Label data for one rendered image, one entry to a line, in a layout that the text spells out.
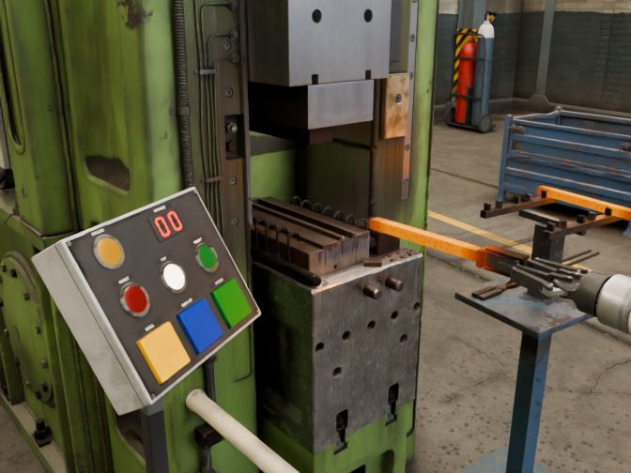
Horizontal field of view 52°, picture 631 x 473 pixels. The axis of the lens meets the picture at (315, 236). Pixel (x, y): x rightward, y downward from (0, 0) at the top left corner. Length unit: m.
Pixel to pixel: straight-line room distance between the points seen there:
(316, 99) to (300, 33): 0.14
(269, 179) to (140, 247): 0.95
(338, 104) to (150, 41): 0.42
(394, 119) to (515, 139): 3.70
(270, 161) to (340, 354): 0.68
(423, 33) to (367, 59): 0.39
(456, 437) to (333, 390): 1.03
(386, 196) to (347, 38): 0.55
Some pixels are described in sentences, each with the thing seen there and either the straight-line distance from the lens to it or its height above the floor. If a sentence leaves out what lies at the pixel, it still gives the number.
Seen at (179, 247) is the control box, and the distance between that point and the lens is 1.16.
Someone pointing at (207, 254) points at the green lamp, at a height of 1.09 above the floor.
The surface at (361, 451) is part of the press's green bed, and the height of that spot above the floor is 0.39.
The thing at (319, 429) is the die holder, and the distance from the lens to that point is 1.67.
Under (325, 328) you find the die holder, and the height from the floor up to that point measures 0.81.
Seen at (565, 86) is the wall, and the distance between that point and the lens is 10.42.
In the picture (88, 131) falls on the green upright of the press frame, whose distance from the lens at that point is 1.74.
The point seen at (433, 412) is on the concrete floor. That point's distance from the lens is 2.72.
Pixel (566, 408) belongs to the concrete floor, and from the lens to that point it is 2.88.
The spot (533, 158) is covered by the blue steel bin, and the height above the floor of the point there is 0.41.
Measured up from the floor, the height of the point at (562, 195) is 1.01.
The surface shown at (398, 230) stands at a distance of 1.43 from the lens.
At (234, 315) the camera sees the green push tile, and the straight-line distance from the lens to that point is 1.20.
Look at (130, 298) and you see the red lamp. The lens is 1.05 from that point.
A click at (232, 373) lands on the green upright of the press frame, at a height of 0.65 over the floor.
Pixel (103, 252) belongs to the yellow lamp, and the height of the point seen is 1.17.
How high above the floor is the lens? 1.52
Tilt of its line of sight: 19 degrees down
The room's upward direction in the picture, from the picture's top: straight up
